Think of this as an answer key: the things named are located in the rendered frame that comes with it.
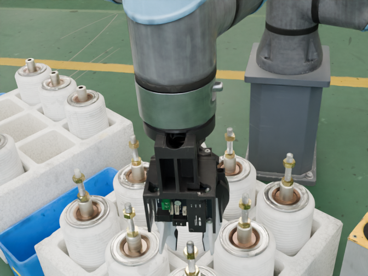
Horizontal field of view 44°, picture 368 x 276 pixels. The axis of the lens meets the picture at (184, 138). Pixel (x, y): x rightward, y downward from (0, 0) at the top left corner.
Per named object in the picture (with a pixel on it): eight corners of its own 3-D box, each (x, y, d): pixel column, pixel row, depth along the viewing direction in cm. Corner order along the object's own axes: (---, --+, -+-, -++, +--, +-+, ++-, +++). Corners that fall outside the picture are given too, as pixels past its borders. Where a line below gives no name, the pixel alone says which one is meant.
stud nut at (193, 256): (193, 262, 57) (193, 258, 57) (181, 257, 58) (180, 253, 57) (200, 251, 59) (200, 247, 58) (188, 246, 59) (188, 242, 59)
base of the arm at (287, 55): (259, 45, 114) (260, 6, 108) (321, 47, 111) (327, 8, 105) (252, 73, 102) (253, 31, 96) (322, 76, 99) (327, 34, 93)
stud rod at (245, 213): (246, 228, 69) (247, 191, 65) (248, 233, 68) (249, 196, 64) (240, 230, 69) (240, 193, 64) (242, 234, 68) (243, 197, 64)
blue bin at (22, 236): (116, 201, 114) (109, 164, 107) (146, 222, 108) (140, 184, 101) (8, 276, 97) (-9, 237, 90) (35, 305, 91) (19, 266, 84)
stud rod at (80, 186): (86, 207, 74) (78, 172, 70) (81, 206, 75) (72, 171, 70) (89, 203, 75) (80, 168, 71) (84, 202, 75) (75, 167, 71)
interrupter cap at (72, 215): (93, 191, 80) (92, 188, 80) (119, 212, 76) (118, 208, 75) (56, 214, 76) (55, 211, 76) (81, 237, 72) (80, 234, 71)
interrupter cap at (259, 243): (258, 217, 73) (258, 214, 73) (277, 252, 67) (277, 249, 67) (213, 226, 72) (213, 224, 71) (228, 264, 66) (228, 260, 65)
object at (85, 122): (99, 143, 123) (87, 84, 113) (122, 157, 117) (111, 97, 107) (70, 160, 118) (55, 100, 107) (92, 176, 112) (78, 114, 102)
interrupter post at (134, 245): (126, 243, 70) (123, 229, 68) (141, 240, 70) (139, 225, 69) (128, 256, 68) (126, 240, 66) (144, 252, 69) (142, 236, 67)
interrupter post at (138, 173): (130, 179, 82) (127, 165, 81) (136, 171, 84) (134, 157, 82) (141, 183, 82) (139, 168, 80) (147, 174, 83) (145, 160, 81)
